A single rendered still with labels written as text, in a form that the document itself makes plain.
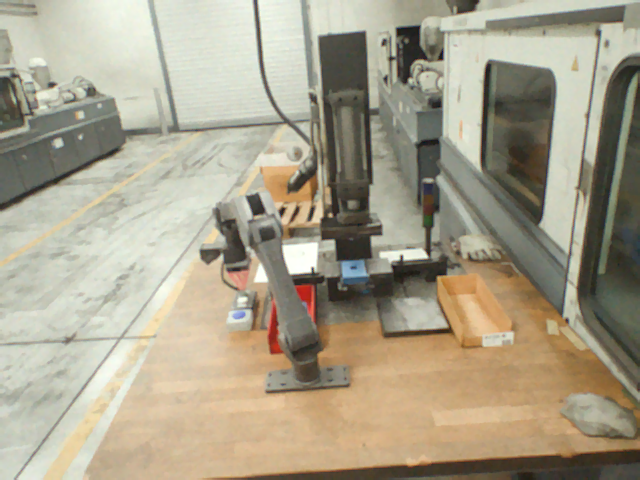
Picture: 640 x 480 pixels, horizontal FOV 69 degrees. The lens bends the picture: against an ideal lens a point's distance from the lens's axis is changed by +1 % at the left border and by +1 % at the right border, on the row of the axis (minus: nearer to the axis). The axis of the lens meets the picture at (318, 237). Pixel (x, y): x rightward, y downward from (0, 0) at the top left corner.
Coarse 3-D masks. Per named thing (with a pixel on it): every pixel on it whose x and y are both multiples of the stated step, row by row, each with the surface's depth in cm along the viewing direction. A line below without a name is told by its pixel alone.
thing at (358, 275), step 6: (342, 264) 145; (348, 264) 145; (354, 264) 145; (360, 264) 145; (342, 270) 142; (348, 270) 142; (354, 270) 141; (360, 270) 141; (348, 276) 133; (354, 276) 132; (360, 276) 133; (366, 276) 133; (348, 282) 135; (354, 282) 135; (360, 282) 135
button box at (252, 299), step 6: (222, 264) 173; (222, 270) 168; (222, 276) 164; (228, 282) 159; (234, 288) 156; (246, 288) 153; (252, 294) 145; (234, 300) 143; (252, 300) 142; (234, 306) 140; (240, 306) 139; (246, 306) 139; (252, 306) 139; (252, 312) 139
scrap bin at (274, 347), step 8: (296, 288) 142; (304, 288) 142; (312, 288) 139; (304, 296) 143; (312, 296) 135; (272, 304) 133; (312, 304) 131; (272, 312) 129; (312, 312) 127; (272, 320) 128; (272, 328) 126; (272, 336) 125; (272, 344) 124; (272, 352) 121; (280, 352) 121
